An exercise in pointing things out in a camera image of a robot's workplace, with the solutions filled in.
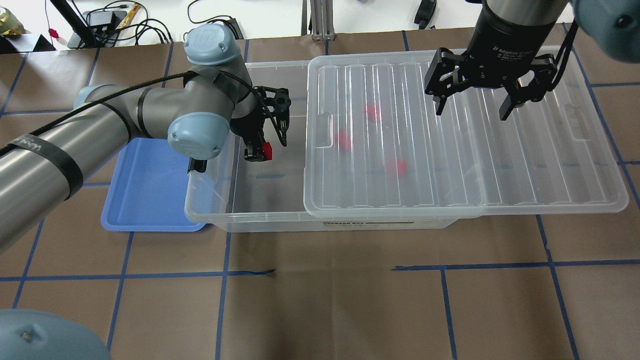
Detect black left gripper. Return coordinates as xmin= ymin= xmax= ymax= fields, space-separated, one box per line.
xmin=231 ymin=86 xmax=291 ymax=162

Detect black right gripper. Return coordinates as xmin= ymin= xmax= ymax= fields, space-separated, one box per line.
xmin=425 ymin=14 xmax=558 ymax=121

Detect clear ribbed box lid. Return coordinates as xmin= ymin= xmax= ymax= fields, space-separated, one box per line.
xmin=302 ymin=50 xmax=629 ymax=220

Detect red block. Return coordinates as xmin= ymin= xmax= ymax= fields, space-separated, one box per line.
xmin=262 ymin=142 xmax=273 ymax=161
xmin=365 ymin=104 xmax=382 ymax=125

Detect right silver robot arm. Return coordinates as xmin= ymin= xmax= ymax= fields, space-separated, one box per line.
xmin=424 ymin=0 xmax=640 ymax=121

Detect clear plastic storage box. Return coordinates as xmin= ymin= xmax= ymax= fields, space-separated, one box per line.
xmin=184 ymin=60 xmax=455 ymax=233

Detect red block box centre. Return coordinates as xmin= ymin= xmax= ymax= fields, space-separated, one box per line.
xmin=334 ymin=129 xmax=352 ymax=153

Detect black device on desk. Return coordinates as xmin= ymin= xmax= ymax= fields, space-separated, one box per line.
xmin=413 ymin=0 xmax=438 ymax=30

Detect red block front edge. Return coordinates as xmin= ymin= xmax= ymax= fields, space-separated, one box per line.
xmin=382 ymin=158 xmax=409 ymax=179

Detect blue plastic tray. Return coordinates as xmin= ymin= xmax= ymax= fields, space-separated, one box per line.
xmin=100 ymin=137 xmax=204 ymax=233

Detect black box latch handle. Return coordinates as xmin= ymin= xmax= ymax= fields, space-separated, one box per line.
xmin=187 ymin=157 xmax=208 ymax=174

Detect aluminium frame post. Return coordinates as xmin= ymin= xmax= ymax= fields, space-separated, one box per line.
xmin=301 ymin=0 xmax=336 ymax=41

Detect black cables on desk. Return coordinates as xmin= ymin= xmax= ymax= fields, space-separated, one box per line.
xmin=85 ymin=0 xmax=246 ymax=47

